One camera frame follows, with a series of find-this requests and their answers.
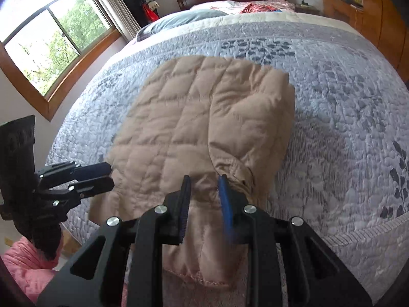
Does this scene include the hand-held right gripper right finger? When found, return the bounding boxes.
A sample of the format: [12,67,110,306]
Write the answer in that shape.
[217,174,374,307]

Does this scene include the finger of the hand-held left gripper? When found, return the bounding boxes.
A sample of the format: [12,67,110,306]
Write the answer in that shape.
[68,176,116,199]
[68,162,113,182]

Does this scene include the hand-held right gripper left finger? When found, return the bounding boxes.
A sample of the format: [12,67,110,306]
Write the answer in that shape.
[37,175,192,307]

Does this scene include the beige quilted jacket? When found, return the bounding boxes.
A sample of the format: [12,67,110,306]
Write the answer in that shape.
[88,54,297,292]

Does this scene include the person's left forearm pink sleeve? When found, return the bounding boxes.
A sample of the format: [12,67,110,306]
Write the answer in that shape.
[0,235,65,304]

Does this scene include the person's left hand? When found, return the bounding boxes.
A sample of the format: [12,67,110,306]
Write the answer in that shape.
[30,222,64,260]

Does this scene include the grey floral quilted bedspread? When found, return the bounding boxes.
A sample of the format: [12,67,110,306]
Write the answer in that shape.
[45,9,409,296]

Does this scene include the wooden framed window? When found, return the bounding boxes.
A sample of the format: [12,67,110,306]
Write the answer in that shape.
[0,0,124,123]

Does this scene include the beige curtain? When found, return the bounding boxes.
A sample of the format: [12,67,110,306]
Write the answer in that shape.
[81,0,142,41]

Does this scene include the grey blue pillow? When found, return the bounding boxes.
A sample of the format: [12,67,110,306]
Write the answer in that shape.
[137,9,230,38]

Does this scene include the red patterned cloth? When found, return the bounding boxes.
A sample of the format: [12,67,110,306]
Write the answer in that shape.
[240,3,277,14]

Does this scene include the pink bed sheet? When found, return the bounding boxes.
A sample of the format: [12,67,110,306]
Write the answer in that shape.
[188,0,297,15]

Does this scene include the dark wooden nightstand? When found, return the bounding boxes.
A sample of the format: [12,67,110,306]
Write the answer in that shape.
[294,3,321,15]

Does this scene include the tall wooden wardrobe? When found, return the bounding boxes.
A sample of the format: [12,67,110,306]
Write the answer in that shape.
[359,0,409,84]

